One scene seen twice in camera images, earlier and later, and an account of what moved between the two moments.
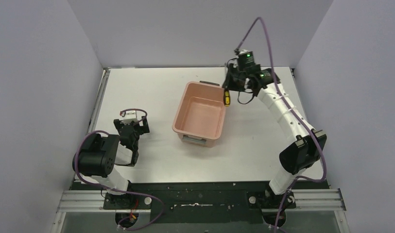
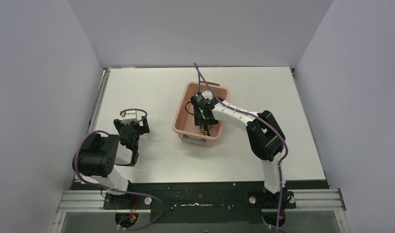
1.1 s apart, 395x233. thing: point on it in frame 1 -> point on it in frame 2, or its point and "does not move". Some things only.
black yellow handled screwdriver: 227,97 -> 206,132
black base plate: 201,203 does not move
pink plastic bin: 200,117 does not move
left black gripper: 131,129 does not move
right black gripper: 228,83 -> 199,121
